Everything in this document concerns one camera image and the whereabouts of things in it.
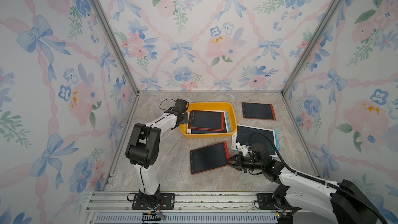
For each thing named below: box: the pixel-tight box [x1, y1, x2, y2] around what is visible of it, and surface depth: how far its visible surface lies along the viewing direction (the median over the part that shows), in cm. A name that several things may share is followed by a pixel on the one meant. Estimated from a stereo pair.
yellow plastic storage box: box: [179, 102, 237, 139], surface depth 102 cm
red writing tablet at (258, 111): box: [242, 102, 277, 121], surface depth 112 cm
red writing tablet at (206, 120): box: [187, 109, 225, 132], surface depth 105 cm
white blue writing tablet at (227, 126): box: [186, 110, 232, 135], surface depth 100 cm
